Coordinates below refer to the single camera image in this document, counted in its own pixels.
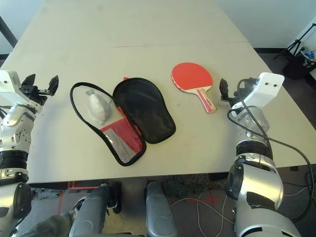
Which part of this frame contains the grey robot right leg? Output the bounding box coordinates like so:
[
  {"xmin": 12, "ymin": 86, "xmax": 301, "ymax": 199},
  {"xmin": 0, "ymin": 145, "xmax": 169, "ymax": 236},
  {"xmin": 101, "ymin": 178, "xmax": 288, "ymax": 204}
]
[{"xmin": 144, "ymin": 182, "xmax": 178, "ymax": 237}]

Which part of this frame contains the olive trouser leg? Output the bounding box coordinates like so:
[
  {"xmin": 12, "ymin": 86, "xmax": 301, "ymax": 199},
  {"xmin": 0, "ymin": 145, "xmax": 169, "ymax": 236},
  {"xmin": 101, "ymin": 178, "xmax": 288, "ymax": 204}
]
[{"xmin": 22, "ymin": 212, "xmax": 75, "ymax": 237}]

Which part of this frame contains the white and grey plush toy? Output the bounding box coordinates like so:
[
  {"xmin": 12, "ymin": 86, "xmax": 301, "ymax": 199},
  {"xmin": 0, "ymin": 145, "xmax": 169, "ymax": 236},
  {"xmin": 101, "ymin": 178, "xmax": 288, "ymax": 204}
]
[{"xmin": 85, "ymin": 90, "xmax": 112, "ymax": 124}]

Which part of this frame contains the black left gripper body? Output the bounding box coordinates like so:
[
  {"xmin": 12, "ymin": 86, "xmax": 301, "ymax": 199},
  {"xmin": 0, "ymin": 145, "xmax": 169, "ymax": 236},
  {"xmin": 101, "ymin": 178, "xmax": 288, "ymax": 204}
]
[{"xmin": 21, "ymin": 83, "xmax": 49, "ymax": 102}]

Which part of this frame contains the black tripod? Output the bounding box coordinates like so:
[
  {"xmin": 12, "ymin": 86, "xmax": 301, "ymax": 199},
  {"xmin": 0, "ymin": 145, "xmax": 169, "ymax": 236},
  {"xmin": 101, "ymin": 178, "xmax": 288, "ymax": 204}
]
[{"xmin": 273, "ymin": 23, "xmax": 316, "ymax": 60}]

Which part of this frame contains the speckled grey foam mat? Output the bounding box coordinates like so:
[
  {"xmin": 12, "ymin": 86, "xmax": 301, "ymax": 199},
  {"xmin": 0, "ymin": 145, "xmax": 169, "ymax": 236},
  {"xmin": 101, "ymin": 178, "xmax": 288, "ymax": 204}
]
[{"xmin": 31, "ymin": 189, "xmax": 60, "ymax": 200}]

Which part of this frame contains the red tape line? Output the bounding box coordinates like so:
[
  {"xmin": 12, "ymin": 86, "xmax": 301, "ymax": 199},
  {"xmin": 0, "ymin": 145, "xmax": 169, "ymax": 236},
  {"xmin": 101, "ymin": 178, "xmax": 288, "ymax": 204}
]
[{"xmin": 58, "ymin": 181, "xmax": 99, "ymax": 215}]

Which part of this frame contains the black bag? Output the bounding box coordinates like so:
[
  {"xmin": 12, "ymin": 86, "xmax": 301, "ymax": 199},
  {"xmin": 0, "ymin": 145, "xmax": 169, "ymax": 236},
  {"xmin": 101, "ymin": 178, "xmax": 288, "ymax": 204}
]
[{"xmin": 282, "ymin": 55, "xmax": 316, "ymax": 79}]

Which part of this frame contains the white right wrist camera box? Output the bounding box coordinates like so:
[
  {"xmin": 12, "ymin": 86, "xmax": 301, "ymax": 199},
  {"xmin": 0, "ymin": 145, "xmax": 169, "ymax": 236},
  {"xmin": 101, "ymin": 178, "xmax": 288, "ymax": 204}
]
[{"xmin": 231, "ymin": 72, "xmax": 285, "ymax": 111}]

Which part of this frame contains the red and black paddle case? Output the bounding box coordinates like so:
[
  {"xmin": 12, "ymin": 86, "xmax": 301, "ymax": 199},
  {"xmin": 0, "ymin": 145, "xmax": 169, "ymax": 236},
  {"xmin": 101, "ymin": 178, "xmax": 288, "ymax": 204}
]
[{"xmin": 70, "ymin": 77, "xmax": 177, "ymax": 167}]

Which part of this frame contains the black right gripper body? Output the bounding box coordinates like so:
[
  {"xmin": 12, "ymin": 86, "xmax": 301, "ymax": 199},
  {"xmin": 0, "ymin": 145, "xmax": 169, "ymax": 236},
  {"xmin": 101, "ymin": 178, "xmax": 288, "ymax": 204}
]
[{"xmin": 227, "ymin": 91, "xmax": 249, "ymax": 110}]

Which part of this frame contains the black metal frame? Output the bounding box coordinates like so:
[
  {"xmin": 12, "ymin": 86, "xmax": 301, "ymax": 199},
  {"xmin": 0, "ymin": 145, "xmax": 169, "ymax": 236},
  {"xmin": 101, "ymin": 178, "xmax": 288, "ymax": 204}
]
[{"xmin": 0, "ymin": 16, "xmax": 18, "ymax": 47}]

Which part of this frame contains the red ping-pong paddle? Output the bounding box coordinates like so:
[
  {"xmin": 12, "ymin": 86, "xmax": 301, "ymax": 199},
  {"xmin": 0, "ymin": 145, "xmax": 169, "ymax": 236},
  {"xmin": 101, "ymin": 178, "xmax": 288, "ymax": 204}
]
[{"xmin": 171, "ymin": 62, "xmax": 218, "ymax": 114}]

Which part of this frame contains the grey robot left leg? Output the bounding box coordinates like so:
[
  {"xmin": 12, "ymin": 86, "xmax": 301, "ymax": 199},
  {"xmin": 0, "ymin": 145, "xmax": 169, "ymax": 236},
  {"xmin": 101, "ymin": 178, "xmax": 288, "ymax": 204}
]
[{"xmin": 69, "ymin": 182, "xmax": 121, "ymax": 237}]

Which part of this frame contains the white floor cable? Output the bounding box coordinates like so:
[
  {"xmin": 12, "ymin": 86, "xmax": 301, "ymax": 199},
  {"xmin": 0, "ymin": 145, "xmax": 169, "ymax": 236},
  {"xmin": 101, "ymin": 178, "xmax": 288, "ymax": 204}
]
[{"xmin": 170, "ymin": 190, "xmax": 237, "ymax": 235}]

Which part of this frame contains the grey robot leg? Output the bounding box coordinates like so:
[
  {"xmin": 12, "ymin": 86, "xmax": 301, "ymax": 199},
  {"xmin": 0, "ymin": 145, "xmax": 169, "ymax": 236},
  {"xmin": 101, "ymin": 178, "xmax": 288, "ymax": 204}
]
[
  {"xmin": 144, "ymin": 182, "xmax": 178, "ymax": 237},
  {"xmin": 69, "ymin": 182, "xmax": 121, "ymax": 237}
]

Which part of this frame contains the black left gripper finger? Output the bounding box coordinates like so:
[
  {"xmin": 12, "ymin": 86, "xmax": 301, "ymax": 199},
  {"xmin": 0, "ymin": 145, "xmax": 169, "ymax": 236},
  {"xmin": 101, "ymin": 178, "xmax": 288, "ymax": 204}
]
[
  {"xmin": 21, "ymin": 74, "xmax": 37, "ymax": 87},
  {"xmin": 47, "ymin": 75, "xmax": 59, "ymax": 97}
]

